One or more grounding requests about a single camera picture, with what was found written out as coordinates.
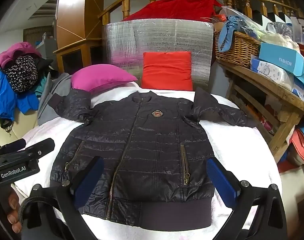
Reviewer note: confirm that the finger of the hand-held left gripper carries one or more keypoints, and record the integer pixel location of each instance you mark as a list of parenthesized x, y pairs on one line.
[(13, 145), (39, 147)]

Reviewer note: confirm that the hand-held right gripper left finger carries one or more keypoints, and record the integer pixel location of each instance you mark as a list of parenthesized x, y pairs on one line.
[(88, 182)]

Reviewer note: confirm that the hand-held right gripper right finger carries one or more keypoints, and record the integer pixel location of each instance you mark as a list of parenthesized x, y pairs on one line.
[(222, 182)]

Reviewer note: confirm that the black puffer jacket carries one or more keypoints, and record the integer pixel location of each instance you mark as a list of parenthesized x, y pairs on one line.
[(147, 142)]

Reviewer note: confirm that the person's left hand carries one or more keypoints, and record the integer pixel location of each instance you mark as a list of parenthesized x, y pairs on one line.
[(14, 212)]

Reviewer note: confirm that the white fluffy blanket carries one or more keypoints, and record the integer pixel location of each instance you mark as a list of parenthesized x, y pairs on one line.
[(229, 140)]

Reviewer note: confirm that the blue jacket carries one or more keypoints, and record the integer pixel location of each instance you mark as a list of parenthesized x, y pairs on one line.
[(2, 92)]

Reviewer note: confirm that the teal garment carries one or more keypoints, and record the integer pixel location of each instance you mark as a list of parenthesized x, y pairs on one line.
[(42, 86)]

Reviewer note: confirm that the grey garment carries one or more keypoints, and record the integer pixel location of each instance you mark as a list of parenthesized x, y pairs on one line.
[(54, 87)]

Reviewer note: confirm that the black white dotted garment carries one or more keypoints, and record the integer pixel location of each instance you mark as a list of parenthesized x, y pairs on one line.
[(22, 72)]

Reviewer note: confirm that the coral folded cloths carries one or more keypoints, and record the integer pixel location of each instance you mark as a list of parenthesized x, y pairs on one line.
[(302, 145)]

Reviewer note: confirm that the magenta pillow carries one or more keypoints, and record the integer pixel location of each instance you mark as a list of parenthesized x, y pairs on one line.
[(102, 78)]

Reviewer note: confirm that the magenta garment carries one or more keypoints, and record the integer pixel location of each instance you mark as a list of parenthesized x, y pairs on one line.
[(19, 48)]

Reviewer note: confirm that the wooden table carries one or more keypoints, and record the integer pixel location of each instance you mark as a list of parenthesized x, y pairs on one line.
[(267, 85)]

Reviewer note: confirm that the white patterned packet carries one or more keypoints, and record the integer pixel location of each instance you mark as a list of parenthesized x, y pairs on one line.
[(272, 72)]

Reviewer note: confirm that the red pillow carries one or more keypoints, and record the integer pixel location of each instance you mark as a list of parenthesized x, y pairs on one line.
[(167, 71)]

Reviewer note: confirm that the wicker basket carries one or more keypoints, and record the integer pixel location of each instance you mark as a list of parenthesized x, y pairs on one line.
[(237, 50)]

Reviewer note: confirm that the wooden cabinet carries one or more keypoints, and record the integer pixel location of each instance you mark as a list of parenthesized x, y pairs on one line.
[(72, 17)]

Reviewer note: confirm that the light blue cardboard box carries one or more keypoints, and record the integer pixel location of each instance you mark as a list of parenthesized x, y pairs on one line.
[(279, 57)]

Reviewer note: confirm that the blue cloth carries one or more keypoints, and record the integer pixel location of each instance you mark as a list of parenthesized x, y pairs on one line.
[(229, 30)]

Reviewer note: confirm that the silver foil insulation sheet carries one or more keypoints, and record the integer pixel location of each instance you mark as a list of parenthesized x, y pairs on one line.
[(147, 37)]

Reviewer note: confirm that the clear plastic bag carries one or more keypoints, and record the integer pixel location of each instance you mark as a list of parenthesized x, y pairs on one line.
[(244, 20)]

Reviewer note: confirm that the wooden stair railing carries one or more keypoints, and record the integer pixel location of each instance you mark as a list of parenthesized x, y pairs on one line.
[(122, 1)]

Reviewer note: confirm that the red blanket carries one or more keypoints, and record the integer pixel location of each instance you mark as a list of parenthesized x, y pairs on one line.
[(177, 7)]

